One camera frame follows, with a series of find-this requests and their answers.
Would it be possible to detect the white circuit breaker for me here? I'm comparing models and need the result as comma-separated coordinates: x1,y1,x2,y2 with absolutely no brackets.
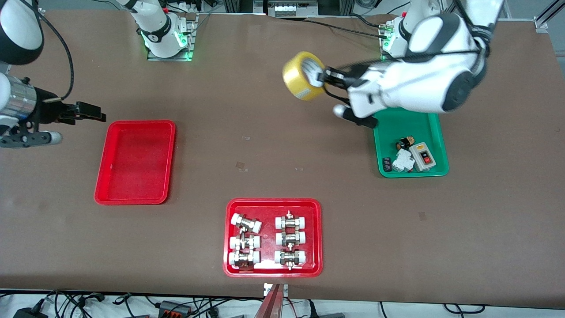
392,149,416,174

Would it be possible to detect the empty red plastic tray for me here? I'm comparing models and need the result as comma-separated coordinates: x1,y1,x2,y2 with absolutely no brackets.
94,120,176,206

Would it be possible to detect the white power strip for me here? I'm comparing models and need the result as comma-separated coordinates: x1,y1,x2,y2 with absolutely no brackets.
274,2,318,18

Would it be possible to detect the yellow tape roll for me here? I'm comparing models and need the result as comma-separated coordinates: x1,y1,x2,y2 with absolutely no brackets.
282,51,328,102

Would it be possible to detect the aluminium frame profile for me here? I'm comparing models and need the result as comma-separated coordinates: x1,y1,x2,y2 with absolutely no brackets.
533,0,565,32

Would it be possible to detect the green plastic tray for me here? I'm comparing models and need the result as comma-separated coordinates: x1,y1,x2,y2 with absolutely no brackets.
373,108,450,179

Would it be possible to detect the tilted white-capped metal pipe fitting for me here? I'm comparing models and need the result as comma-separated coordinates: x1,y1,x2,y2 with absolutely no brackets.
230,213,263,234

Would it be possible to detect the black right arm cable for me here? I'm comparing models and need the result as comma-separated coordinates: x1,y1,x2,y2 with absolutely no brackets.
31,9,75,101

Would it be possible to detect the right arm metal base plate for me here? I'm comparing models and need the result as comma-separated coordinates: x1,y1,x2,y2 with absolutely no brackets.
147,13,195,61

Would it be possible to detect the red metal bar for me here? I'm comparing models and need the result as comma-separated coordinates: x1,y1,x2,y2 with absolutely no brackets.
254,284,286,318

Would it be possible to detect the black cable on table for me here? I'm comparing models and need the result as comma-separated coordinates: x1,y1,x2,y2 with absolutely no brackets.
305,14,390,38

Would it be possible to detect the grey cable connector box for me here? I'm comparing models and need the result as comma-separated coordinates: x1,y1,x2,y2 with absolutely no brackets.
158,300,195,317

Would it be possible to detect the red tray holding fittings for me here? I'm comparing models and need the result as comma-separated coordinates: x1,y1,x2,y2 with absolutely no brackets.
223,198,323,278

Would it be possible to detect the grey switch box red button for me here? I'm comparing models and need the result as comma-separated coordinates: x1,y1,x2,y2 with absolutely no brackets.
409,142,437,172

